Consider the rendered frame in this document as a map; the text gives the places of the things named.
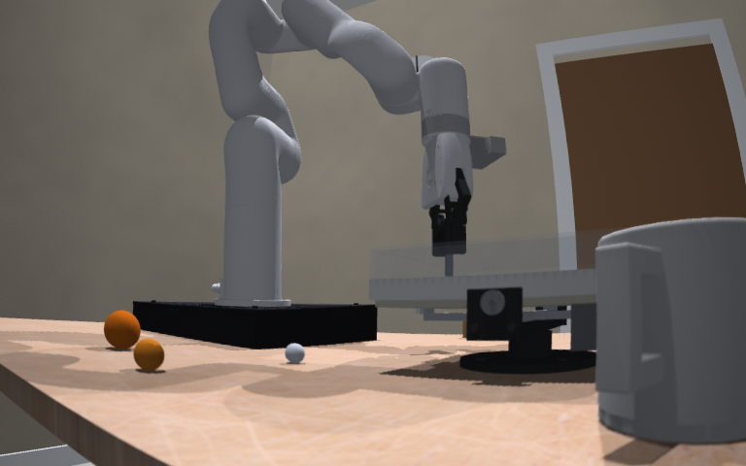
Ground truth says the orange ball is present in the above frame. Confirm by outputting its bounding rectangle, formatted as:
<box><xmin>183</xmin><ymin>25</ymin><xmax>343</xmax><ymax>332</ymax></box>
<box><xmin>133</xmin><ymin>339</ymin><xmax>164</xmax><ymax>371</ymax></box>
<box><xmin>104</xmin><ymin>311</ymin><xmax>141</xmax><ymax>350</ymax></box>

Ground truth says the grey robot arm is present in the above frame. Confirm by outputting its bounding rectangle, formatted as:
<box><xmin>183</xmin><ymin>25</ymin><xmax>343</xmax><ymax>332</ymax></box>
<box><xmin>209</xmin><ymin>0</ymin><xmax>506</xmax><ymax>307</ymax></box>

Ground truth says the grey mug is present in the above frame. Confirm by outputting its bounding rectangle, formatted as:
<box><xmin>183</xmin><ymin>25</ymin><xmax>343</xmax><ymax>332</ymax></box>
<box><xmin>595</xmin><ymin>217</ymin><xmax>746</xmax><ymax>444</ymax></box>

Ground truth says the grey ball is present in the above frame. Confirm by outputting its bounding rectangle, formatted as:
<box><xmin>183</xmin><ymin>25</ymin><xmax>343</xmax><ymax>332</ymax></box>
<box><xmin>285</xmin><ymin>344</ymin><xmax>305</xmax><ymax>363</ymax></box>

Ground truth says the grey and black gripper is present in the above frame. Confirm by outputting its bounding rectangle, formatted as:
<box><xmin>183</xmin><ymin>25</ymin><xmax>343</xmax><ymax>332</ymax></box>
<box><xmin>422</xmin><ymin>131</ymin><xmax>473</xmax><ymax>243</ymax></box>

